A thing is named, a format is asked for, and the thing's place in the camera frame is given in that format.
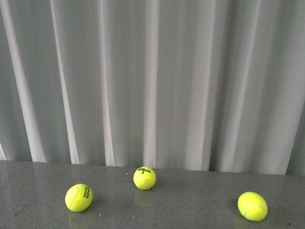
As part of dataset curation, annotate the Wilson 3 tennis ball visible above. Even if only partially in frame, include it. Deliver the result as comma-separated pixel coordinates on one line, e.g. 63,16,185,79
133,167,156,190

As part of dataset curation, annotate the Head Team tennis ball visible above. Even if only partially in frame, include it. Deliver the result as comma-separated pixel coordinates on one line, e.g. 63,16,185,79
65,184,93,212

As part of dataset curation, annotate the plain yellow tennis ball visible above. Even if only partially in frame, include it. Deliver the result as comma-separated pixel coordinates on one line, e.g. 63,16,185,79
237,192,268,222

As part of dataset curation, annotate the white pleated curtain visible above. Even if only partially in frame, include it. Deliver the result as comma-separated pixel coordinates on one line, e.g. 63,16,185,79
0,0,305,175

